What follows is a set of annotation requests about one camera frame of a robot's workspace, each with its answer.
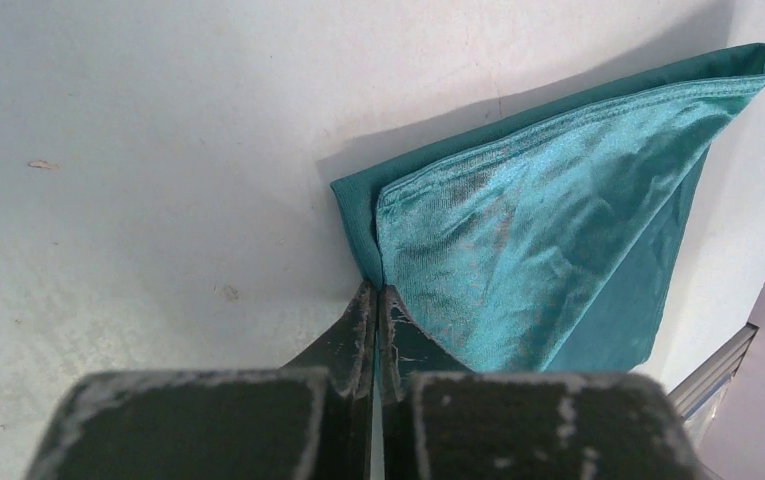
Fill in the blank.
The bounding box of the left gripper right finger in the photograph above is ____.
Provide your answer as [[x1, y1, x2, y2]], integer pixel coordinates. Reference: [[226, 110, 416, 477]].
[[379, 286, 705, 479]]

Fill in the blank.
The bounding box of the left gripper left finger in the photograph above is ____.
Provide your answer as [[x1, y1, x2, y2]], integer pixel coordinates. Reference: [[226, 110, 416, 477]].
[[26, 283, 377, 479]]

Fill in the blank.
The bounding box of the teal cloth napkin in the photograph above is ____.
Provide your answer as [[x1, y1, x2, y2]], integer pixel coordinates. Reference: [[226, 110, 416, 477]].
[[331, 43, 765, 372]]

